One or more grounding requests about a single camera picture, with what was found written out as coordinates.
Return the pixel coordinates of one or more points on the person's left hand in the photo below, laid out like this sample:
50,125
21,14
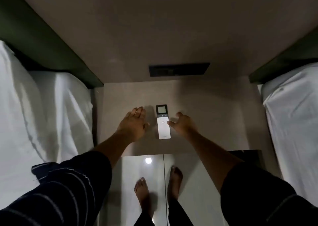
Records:
133,127

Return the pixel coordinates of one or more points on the person's right hand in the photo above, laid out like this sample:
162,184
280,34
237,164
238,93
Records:
184,125

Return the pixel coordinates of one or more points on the person's left thumb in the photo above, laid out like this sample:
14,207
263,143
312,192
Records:
146,126

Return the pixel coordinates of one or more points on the person's right thumb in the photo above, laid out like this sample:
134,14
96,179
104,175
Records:
171,123

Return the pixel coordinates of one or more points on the person's right forearm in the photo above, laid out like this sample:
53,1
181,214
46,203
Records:
211,156

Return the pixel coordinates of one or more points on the person's left forearm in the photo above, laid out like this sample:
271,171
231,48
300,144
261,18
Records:
113,146

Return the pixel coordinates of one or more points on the white remote control with screen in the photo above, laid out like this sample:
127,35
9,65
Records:
163,129

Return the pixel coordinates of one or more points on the beige bedside table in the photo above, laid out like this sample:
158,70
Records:
213,109

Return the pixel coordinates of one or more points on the person's right foot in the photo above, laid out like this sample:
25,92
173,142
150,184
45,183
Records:
174,182

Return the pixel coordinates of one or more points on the person's foot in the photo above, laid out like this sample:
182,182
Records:
174,182
142,192

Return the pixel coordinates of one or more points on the person's left foot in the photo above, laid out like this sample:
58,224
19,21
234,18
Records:
142,192

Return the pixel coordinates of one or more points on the dark trousers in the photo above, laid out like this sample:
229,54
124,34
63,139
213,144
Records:
177,214

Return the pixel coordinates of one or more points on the dark striped shirt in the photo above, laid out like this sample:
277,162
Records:
62,191

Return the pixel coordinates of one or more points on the white bed sheet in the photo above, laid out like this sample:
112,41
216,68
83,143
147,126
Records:
293,124
37,119

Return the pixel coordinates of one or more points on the dark green headboard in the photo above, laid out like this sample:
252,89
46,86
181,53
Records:
49,49
285,64

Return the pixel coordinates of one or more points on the black wall switch panel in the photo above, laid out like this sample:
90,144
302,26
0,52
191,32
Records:
178,69

